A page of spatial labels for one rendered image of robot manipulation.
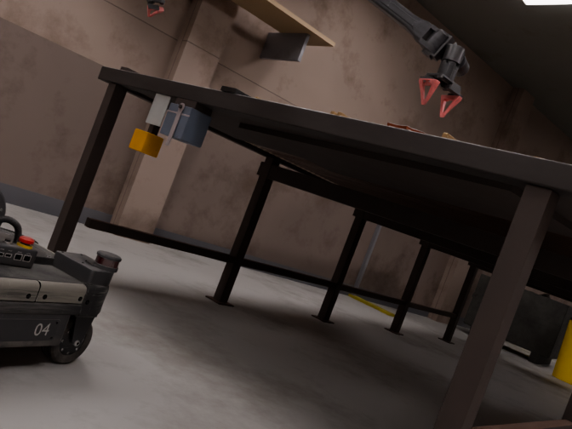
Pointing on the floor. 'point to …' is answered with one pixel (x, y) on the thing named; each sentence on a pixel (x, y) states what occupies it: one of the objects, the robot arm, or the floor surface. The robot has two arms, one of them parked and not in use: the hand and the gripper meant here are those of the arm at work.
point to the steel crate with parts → (530, 323)
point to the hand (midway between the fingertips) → (433, 108)
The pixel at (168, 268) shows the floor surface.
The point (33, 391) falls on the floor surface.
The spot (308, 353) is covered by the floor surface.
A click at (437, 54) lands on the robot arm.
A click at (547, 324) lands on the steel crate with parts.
